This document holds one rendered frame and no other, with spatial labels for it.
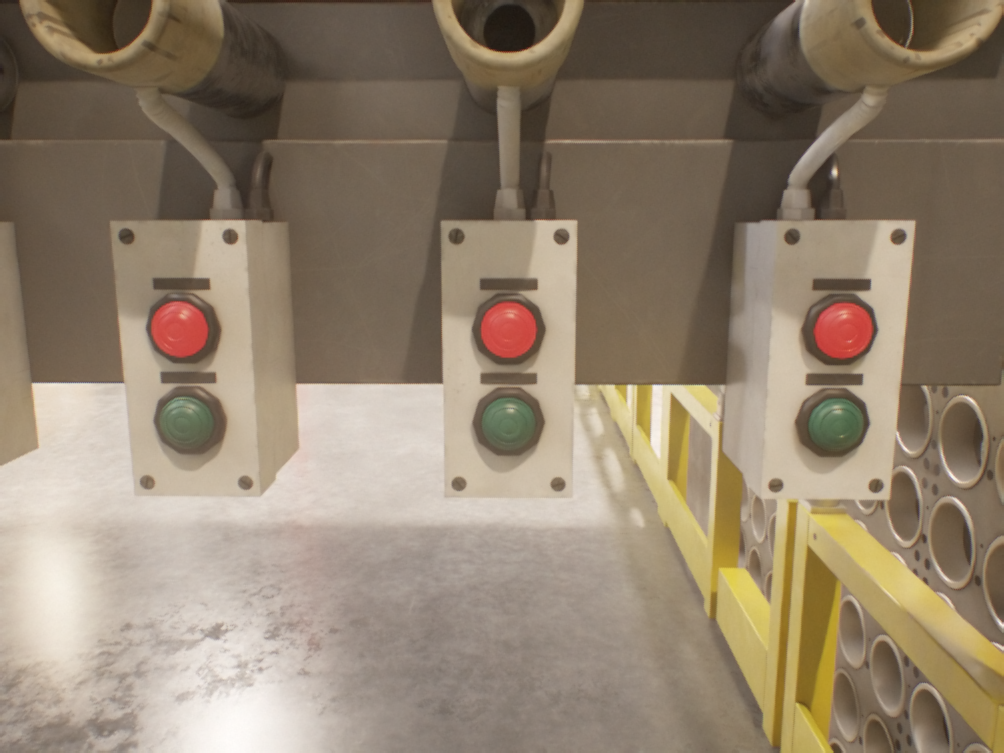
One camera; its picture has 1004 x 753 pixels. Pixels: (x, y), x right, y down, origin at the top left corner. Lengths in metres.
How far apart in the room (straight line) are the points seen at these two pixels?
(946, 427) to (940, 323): 2.07
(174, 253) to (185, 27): 0.12
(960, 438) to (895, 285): 2.21
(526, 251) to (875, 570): 0.67
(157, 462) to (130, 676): 1.15
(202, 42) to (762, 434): 0.34
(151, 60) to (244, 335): 0.14
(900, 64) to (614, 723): 1.15
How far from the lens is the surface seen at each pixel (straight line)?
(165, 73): 0.43
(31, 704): 1.62
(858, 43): 0.40
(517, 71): 0.37
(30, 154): 0.60
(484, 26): 0.46
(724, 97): 0.57
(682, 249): 0.53
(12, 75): 0.64
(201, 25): 0.43
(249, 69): 0.51
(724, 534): 1.66
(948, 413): 2.63
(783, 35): 0.49
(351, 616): 1.71
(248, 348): 0.46
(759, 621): 1.45
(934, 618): 0.92
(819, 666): 1.25
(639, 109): 0.56
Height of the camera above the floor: 0.77
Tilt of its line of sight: 11 degrees down
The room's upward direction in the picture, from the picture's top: straight up
